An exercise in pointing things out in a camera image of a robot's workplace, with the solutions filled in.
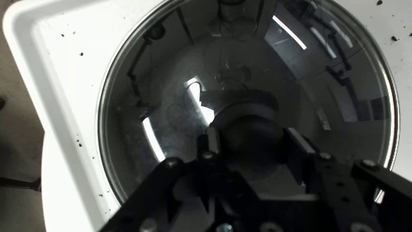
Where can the glass lid black knob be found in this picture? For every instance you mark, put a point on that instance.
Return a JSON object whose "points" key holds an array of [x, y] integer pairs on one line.
{"points": [[251, 136]]}

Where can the white plastic tray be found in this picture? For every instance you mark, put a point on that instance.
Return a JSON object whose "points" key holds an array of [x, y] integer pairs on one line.
{"points": [[64, 64]]}

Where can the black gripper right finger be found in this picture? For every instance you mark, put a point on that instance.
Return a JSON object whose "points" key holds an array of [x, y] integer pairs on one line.
{"points": [[364, 197]]}

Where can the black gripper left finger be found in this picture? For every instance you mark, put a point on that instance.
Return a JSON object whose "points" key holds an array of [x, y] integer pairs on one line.
{"points": [[171, 193]]}

